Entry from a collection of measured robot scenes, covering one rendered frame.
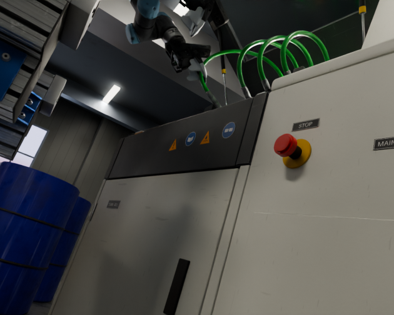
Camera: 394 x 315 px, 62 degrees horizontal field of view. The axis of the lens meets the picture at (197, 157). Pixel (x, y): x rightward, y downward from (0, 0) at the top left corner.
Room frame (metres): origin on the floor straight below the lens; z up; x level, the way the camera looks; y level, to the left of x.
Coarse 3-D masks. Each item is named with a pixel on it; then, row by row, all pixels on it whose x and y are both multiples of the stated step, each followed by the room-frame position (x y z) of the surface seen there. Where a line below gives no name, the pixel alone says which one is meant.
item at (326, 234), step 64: (384, 0) 0.73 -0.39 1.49; (384, 64) 0.38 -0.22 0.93; (320, 128) 0.45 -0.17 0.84; (384, 128) 0.37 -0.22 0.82; (256, 192) 0.53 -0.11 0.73; (320, 192) 0.43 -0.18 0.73; (384, 192) 0.36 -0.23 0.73; (256, 256) 0.50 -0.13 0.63; (320, 256) 0.42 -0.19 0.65; (384, 256) 0.35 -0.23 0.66
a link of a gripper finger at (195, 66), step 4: (192, 60) 1.02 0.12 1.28; (196, 60) 1.01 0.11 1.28; (192, 64) 1.01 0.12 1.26; (196, 64) 1.01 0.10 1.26; (200, 64) 1.00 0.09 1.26; (188, 68) 1.01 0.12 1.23; (192, 68) 1.01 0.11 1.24; (196, 68) 1.01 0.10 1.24; (200, 68) 1.01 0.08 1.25; (204, 68) 1.01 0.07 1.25; (204, 72) 1.01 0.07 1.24; (204, 76) 1.02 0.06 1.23
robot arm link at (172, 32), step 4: (172, 28) 1.04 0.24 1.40; (176, 28) 1.05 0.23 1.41; (164, 32) 1.05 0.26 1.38; (168, 32) 1.04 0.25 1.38; (172, 32) 1.04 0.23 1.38; (176, 32) 1.04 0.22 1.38; (180, 32) 1.05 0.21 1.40; (164, 36) 1.05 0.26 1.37; (168, 36) 1.04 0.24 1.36; (172, 36) 1.04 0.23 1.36; (164, 40) 1.06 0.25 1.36; (168, 40) 1.05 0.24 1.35
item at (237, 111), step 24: (192, 120) 0.77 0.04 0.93; (216, 120) 0.68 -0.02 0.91; (240, 120) 0.61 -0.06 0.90; (144, 144) 0.95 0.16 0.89; (168, 144) 0.83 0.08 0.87; (216, 144) 0.66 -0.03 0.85; (240, 144) 0.60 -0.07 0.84; (120, 168) 1.05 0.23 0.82; (144, 168) 0.91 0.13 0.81; (168, 168) 0.80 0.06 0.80; (192, 168) 0.71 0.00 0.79; (216, 168) 0.64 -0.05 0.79
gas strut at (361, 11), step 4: (360, 0) 0.75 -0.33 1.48; (364, 0) 0.75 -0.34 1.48; (360, 4) 0.76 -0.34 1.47; (364, 4) 0.75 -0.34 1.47; (360, 8) 0.76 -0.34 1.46; (364, 8) 0.76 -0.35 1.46; (360, 12) 0.77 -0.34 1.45; (364, 12) 0.76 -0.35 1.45; (364, 20) 0.77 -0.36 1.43; (364, 24) 0.77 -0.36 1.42; (364, 28) 0.78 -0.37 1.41; (364, 32) 0.78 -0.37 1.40; (364, 36) 0.78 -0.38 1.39; (364, 40) 0.79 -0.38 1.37
